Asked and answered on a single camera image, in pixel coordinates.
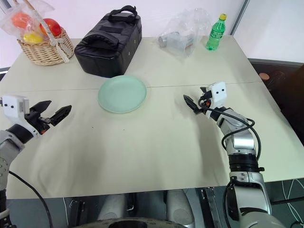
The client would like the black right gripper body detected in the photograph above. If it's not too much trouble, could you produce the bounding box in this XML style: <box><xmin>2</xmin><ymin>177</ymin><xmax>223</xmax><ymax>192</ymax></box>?
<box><xmin>197</xmin><ymin>90</ymin><xmax>213</xmax><ymax>116</ymax></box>

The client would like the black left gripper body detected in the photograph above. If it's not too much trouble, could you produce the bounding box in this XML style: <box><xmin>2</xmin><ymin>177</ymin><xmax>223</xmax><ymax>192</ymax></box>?
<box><xmin>23</xmin><ymin>107</ymin><xmax>52</xmax><ymax>135</ymax></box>

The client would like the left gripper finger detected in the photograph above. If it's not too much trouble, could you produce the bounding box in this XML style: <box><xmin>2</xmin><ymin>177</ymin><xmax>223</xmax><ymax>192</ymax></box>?
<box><xmin>50</xmin><ymin>104</ymin><xmax>73</xmax><ymax>127</ymax></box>
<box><xmin>29</xmin><ymin>100</ymin><xmax>52</xmax><ymax>117</ymax></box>

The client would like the light green round plate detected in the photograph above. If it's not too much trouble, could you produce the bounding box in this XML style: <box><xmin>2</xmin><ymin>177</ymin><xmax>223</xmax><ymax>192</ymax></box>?
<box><xmin>97</xmin><ymin>75</ymin><xmax>148</xmax><ymax>114</ymax></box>

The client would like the orange fruit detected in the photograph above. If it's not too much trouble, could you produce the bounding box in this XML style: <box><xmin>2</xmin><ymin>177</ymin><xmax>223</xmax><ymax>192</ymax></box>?
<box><xmin>11</xmin><ymin>12</ymin><xmax>33</xmax><ymax>29</ymax></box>

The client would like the clear fruit plastic bag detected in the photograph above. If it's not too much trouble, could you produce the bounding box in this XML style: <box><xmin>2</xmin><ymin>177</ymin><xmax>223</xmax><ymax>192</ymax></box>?
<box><xmin>0</xmin><ymin>0</ymin><xmax>56</xmax><ymax>43</ymax></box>

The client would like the green plastic bottle yellow cap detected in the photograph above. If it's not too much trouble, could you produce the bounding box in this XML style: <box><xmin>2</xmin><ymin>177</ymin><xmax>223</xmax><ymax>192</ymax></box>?
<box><xmin>205</xmin><ymin>13</ymin><xmax>228</xmax><ymax>51</ymax></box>

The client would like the woven wicker basket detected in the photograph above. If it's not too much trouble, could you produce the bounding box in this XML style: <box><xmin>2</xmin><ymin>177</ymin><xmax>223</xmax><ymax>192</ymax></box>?
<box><xmin>17</xmin><ymin>0</ymin><xmax>75</xmax><ymax>66</ymax></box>

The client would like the silver metal can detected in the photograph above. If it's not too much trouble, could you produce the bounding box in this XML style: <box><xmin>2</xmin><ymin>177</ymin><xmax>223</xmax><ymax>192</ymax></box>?
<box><xmin>158</xmin><ymin>31</ymin><xmax>189</xmax><ymax>48</ymax></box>

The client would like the crumpled clear plastic bag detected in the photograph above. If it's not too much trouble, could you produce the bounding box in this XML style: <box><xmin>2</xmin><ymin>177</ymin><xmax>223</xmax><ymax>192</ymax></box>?
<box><xmin>157</xmin><ymin>8</ymin><xmax>213</xmax><ymax>60</ymax></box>

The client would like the yellow lemon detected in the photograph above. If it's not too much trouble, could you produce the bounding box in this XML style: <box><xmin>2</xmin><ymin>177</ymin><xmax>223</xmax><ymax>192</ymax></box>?
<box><xmin>23</xmin><ymin>32</ymin><xmax>44</xmax><ymax>44</ymax></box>

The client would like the red apple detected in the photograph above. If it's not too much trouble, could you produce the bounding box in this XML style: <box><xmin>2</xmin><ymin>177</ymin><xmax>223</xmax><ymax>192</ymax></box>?
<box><xmin>39</xmin><ymin>18</ymin><xmax>62</xmax><ymax>38</ymax></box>

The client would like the dark side table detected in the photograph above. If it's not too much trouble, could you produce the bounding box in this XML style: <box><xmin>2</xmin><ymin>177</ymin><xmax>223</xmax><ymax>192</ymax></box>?
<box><xmin>247</xmin><ymin>57</ymin><xmax>304</xmax><ymax>145</ymax></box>

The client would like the black padded carry bag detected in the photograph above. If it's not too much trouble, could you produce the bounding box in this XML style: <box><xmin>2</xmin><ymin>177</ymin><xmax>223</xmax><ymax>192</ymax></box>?
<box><xmin>74</xmin><ymin>5</ymin><xmax>143</xmax><ymax>78</ymax></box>

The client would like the silver robot leg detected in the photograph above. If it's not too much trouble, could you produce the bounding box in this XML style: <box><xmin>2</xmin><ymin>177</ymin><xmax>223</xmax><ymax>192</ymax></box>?
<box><xmin>96</xmin><ymin>193</ymin><xmax>127</xmax><ymax>222</ymax></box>
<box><xmin>165</xmin><ymin>189</ymin><xmax>194</xmax><ymax>225</ymax></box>

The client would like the dark patterned floor mat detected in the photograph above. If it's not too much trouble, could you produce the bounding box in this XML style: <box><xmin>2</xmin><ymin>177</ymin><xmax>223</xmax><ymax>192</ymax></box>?
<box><xmin>268</xmin><ymin>177</ymin><xmax>304</xmax><ymax>228</ymax></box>

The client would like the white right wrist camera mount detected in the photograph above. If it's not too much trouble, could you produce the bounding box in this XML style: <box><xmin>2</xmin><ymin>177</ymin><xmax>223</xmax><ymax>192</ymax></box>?
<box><xmin>205</xmin><ymin>82</ymin><xmax>227</xmax><ymax>107</ymax></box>

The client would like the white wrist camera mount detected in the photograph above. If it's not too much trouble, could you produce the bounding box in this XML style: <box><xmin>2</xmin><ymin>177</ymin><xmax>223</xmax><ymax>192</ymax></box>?
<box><xmin>0</xmin><ymin>95</ymin><xmax>40</xmax><ymax>138</ymax></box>
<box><xmin>205</xmin><ymin>82</ymin><xmax>227</xmax><ymax>107</ymax></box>

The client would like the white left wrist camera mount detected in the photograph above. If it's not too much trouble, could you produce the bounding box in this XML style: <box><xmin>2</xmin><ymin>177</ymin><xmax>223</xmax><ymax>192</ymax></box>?
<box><xmin>0</xmin><ymin>95</ymin><xmax>40</xmax><ymax>138</ymax></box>

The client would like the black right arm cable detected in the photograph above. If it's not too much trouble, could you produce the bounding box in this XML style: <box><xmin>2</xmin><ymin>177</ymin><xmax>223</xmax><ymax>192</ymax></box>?
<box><xmin>198</xmin><ymin>97</ymin><xmax>262</xmax><ymax>166</ymax></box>

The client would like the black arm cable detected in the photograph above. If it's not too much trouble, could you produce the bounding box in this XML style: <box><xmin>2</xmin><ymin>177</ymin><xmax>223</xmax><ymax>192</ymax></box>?
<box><xmin>198</xmin><ymin>97</ymin><xmax>262</xmax><ymax>166</ymax></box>
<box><xmin>8</xmin><ymin>170</ymin><xmax>54</xmax><ymax>228</ymax></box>

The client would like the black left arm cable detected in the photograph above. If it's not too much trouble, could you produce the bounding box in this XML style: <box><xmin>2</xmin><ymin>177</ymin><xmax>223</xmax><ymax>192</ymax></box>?
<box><xmin>8</xmin><ymin>170</ymin><xmax>54</xmax><ymax>228</ymax></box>

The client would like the grey metal post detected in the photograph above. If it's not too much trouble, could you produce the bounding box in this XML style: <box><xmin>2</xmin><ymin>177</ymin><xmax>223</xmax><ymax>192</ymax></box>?
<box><xmin>230</xmin><ymin>0</ymin><xmax>251</xmax><ymax>36</ymax></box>

